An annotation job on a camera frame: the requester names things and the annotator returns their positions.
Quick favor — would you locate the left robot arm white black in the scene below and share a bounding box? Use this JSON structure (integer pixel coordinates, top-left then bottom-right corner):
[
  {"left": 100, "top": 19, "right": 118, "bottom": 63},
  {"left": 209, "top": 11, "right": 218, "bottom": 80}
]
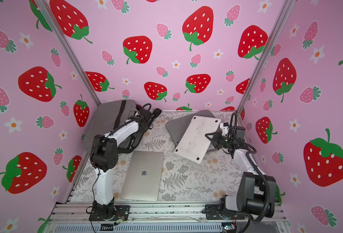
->
[{"left": 83, "top": 100, "right": 162, "bottom": 220}]

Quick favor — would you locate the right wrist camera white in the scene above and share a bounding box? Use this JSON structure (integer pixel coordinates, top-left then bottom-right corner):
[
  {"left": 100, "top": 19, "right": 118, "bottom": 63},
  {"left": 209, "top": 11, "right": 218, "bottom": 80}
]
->
[{"left": 220, "top": 122, "right": 232, "bottom": 137}]

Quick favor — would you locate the right rear aluminium post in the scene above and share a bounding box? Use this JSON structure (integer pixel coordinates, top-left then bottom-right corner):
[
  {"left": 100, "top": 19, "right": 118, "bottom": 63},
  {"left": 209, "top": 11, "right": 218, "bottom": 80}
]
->
[{"left": 237, "top": 0, "right": 296, "bottom": 114}]

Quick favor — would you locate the left rear aluminium post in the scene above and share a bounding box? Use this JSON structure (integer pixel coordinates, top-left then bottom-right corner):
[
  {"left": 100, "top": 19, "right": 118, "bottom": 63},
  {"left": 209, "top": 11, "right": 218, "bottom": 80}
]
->
[{"left": 36, "top": 1, "right": 101, "bottom": 109}]

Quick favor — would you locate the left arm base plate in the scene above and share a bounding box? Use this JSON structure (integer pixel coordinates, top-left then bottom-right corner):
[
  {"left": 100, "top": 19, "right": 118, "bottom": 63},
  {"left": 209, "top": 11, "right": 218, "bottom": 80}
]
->
[{"left": 89, "top": 205, "right": 130, "bottom": 221}]

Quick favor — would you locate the aluminium post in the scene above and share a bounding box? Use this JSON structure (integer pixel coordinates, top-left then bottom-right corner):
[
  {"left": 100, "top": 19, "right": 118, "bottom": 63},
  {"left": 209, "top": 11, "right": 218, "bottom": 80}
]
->
[
  {"left": 36, "top": 1, "right": 101, "bottom": 109},
  {"left": 237, "top": 0, "right": 296, "bottom": 114}
]

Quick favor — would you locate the silver laptop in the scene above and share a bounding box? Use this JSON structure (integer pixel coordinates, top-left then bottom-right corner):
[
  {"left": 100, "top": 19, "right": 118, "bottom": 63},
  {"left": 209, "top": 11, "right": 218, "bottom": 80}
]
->
[
  {"left": 120, "top": 151, "right": 164, "bottom": 202},
  {"left": 173, "top": 116, "right": 221, "bottom": 164}
]

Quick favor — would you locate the grey laptop bag black strap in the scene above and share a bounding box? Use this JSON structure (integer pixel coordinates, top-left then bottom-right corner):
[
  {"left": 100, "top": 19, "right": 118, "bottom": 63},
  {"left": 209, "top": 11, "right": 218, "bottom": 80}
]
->
[{"left": 82, "top": 99, "right": 163, "bottom": 154}]

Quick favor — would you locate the aluminium frame rail front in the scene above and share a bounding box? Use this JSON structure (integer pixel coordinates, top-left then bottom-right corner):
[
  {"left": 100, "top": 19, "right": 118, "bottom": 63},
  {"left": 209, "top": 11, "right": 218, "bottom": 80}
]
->
[{"left": 43, "top": 202, "right": 291, "bottom": 233}]

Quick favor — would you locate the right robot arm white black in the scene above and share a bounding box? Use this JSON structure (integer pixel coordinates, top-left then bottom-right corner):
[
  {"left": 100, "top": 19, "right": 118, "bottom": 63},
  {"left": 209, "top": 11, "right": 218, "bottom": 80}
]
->
[{"left": 205, "top": 111, "right": 277, "bottom": 224}]

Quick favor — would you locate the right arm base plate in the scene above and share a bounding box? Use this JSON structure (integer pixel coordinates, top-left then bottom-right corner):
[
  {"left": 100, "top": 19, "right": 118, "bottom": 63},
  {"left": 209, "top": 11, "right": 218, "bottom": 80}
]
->
[{"left": 201, "top": 204, "right": 245, "bottom": 220}]

